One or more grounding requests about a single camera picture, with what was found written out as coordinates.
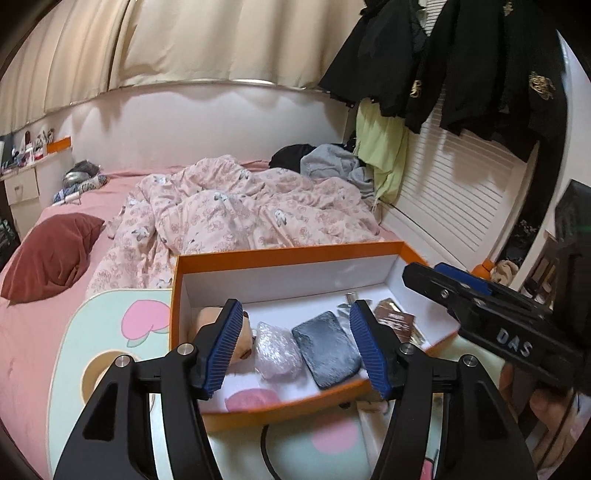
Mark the pink floral duvet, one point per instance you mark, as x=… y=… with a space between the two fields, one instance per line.
x=221 y=212

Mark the orange cardboard box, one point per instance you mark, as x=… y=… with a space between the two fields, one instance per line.
x=286 y=277

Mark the beige brown plush toy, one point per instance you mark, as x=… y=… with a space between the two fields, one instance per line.
x=206 y=319

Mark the dark red pillow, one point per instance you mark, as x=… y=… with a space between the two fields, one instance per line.
x=51 y=258

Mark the white nightstand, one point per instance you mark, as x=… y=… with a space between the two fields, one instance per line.
x=21 y=187

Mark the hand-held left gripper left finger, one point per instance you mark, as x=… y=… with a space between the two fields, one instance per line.
x=224 y=350

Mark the beige cloth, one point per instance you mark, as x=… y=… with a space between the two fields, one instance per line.
x=505 y=271

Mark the person's right hand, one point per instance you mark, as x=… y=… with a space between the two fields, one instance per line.
x=545 y=410

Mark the orange bottle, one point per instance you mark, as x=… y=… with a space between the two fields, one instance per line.
x=485 y=268

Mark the dark grey pouch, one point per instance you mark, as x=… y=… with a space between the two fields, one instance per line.
x=325 y=350

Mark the blue patterned cloth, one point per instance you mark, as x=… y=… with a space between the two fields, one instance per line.
x=87 y=184

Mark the grey round bundle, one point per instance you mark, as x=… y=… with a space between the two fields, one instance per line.
x=81 y=170

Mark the beige curtains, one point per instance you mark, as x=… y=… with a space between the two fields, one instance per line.
x=184 y=41

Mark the row of toiletry bottles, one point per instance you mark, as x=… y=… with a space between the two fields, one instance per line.
x=27 y=150

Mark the black hooded jacket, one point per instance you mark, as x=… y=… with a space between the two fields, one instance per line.
x=369 y=50

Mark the grey garment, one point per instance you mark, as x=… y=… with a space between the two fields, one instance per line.
x=328 y=161

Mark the small metal clip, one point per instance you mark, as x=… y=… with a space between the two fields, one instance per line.
x=352 y=301

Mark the gold foil sachet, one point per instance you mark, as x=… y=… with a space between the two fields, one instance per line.
x=415 y=336

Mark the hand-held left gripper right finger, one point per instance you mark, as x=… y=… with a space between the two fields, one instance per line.
x=369 y=355

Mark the brown sachet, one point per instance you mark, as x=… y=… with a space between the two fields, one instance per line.
x=396 y=318

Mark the light green garment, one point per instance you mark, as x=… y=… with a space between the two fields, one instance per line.
x=383 y=147

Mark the clear bubble wrap bag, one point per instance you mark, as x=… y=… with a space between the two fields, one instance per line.
x=277 y=353

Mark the small orange box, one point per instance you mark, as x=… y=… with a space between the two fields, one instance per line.
x=58 y=145

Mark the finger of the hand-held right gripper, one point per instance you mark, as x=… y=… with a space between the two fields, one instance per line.
x=464 y=277
x=434 y=286

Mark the black gold embroidered jacket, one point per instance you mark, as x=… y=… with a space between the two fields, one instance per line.
x=489 y=69

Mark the white louvered panel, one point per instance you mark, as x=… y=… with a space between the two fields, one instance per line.
x=461 y=184

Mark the black garment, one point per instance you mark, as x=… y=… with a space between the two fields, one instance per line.
x=291 y=154

